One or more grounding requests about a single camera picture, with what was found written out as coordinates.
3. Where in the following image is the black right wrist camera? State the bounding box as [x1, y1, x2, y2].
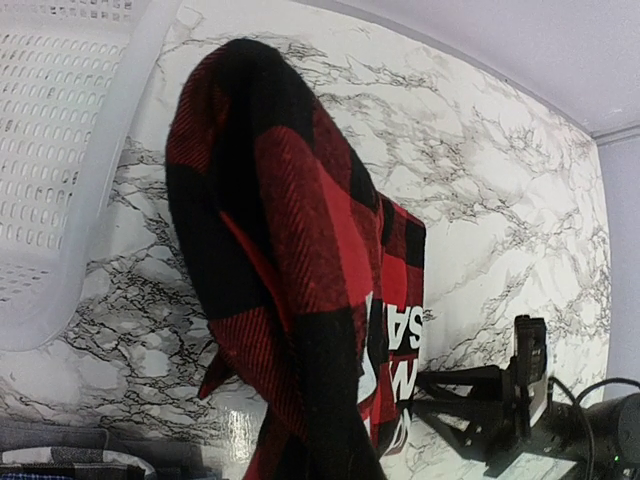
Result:
[514, 315, 547, 426]

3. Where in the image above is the blue checked shirt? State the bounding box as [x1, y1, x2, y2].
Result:
[1, 446, 158, 480]

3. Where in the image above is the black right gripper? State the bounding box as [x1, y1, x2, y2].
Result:
[413, 365, 597, 478]

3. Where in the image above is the red black plaid shirt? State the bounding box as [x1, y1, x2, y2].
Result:
[165, 39, 426, 479]

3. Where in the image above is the right aluminium corner post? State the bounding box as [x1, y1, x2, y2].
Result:
[592, 123, 640, 146]

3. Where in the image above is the white plastic laundry basket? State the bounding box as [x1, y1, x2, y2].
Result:
[1, 1, 179, 351]

